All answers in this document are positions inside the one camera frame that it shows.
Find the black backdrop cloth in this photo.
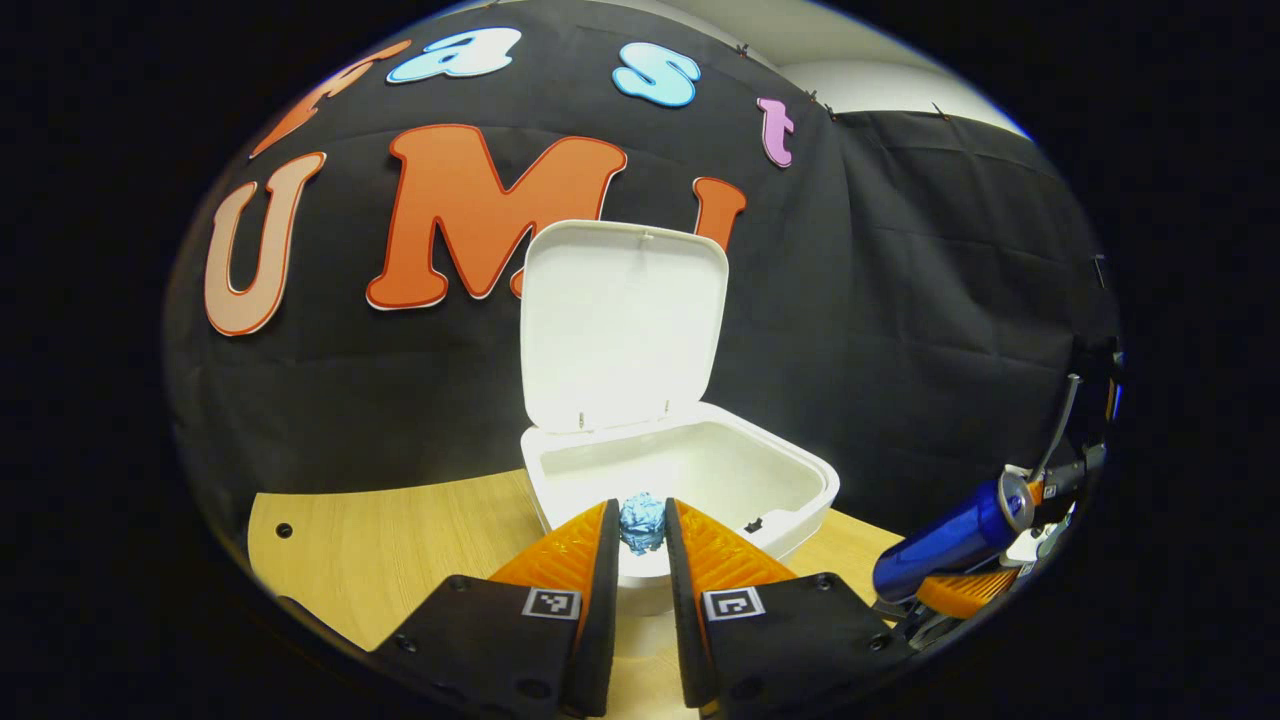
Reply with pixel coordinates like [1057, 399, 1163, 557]
[165, 0, 1121, 521]

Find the row of small cloth clips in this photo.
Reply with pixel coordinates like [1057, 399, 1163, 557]
[735, 42, 951, 119]

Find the blue paper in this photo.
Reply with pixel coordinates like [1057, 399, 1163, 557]
[618, 490, 669, 557]

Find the blue pop can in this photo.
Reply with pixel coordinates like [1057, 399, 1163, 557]
[872, 470, 1036, 604]

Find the white desktop garbage bin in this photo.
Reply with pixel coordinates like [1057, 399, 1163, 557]
[518, 220, 841, 616]

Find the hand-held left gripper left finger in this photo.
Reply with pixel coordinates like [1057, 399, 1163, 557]
[370, 498, 623, 719]

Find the wooden desktop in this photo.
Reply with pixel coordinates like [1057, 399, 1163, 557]
[247, 468, 906, 720]

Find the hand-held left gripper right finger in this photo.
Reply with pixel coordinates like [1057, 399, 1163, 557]
[664, 497, 916, 719]

